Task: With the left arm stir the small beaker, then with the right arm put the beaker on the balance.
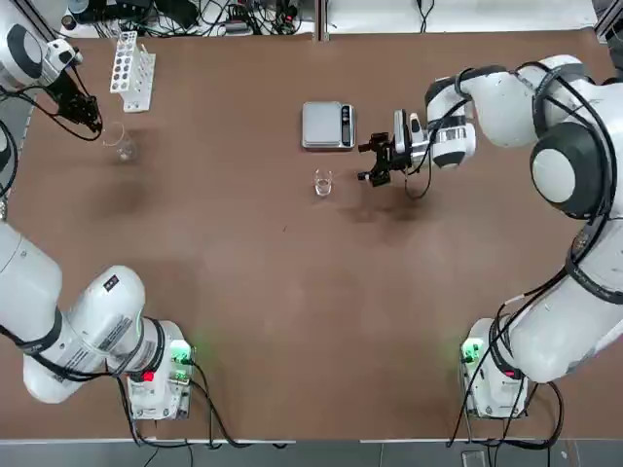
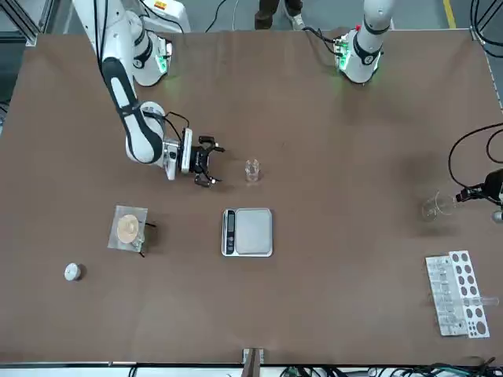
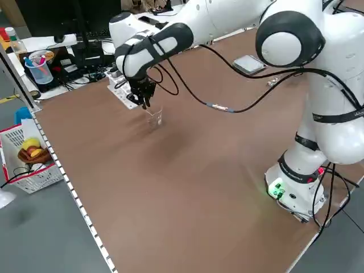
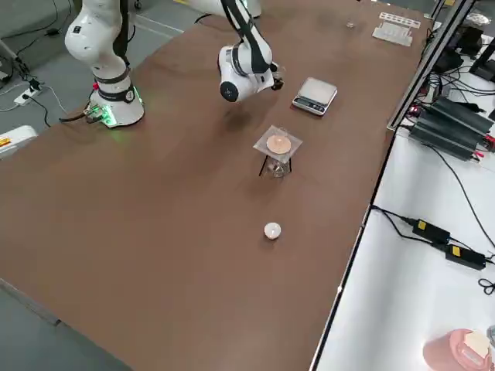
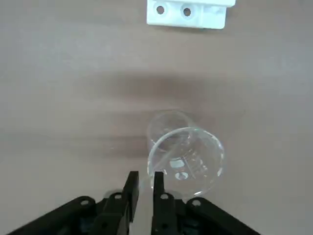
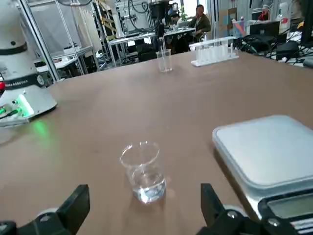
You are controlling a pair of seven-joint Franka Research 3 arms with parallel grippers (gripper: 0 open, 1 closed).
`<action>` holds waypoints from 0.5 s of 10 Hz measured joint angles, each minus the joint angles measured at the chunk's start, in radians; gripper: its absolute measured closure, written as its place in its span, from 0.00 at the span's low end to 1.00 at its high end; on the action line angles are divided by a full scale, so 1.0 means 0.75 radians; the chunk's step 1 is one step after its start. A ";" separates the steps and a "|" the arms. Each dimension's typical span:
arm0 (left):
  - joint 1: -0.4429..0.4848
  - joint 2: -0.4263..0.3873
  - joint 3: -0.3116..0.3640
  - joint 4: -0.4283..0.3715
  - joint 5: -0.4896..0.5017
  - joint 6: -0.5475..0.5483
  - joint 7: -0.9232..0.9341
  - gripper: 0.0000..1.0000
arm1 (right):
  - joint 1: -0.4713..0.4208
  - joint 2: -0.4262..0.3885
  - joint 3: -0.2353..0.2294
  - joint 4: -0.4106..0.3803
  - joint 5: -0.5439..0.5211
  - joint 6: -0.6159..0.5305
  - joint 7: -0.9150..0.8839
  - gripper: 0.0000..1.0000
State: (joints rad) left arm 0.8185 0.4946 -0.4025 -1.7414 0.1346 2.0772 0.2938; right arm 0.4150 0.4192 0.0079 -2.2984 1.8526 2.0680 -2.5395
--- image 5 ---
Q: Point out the large glass beaker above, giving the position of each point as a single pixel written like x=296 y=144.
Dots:
x=207 y=151

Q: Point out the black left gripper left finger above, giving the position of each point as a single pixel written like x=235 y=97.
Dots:
x=117 y=208

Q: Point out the clear glass stirring rod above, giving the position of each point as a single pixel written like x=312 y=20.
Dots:
x=145 y=195

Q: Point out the white test tube rack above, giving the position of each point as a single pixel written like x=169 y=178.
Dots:
x=215 y=14

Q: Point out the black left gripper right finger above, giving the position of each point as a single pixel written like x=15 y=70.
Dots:
x=168 y=215

